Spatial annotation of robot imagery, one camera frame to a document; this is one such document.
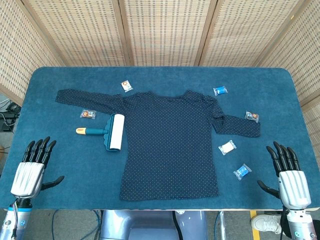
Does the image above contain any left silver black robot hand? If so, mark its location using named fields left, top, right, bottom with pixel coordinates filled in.
left=10, top=136, right=65, bottom=200

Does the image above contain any white sneaker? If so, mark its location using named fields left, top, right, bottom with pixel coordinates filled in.
left=250, top=214, right=285, bottom=235

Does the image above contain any metal table leg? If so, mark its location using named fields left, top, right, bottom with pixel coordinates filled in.
left=215, top=210, right=226, bottom=240

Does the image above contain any woven bamboo screen panel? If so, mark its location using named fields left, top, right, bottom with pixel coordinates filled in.
left=194, top=0, right=311, bottom=67
left=22, top=0, right=133, bottom=67
left=112, top=0, right=218, bottom=67
left=0, top=0, right=65, bottom=106
left=257, top=0, right=320, bottom=156

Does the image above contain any dark orange snack packet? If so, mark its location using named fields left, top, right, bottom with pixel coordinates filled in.
left=79, top=108, right=97, bottom=120
left=244, top=110, right=260, bottom=124

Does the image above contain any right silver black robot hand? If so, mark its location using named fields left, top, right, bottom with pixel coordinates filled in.
left=257, top=141, right=312, bottom=209

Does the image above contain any white orange snack packet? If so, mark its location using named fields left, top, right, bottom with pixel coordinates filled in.
left=120, top=80, right=134, bottom=93

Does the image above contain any blue snack packet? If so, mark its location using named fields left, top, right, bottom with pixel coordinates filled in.
left=233, top=163, right=253, bottom=181
left=212, top=84, right=229, bottom=97

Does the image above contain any navy polka dot shirt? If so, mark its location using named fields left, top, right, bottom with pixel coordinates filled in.
left=55, top=89, right=262, bottom=202

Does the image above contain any teal blue table cover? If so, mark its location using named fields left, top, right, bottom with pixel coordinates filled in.
left=0, top=66, right=315, bottom=211

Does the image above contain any teal handled lint roller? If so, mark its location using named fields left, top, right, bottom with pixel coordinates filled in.
left=75, top=113, right=126, bottom=153

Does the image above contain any blue floor cable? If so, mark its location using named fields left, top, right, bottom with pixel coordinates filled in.
left=51, top=209, right=102, bottom=240

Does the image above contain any black floor equipment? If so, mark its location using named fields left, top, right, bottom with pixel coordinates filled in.
left=0, top=99, right=22, bottom=133

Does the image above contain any blue-grey robot torso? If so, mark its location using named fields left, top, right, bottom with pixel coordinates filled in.
left=99, top=209, right=208, bottom=240

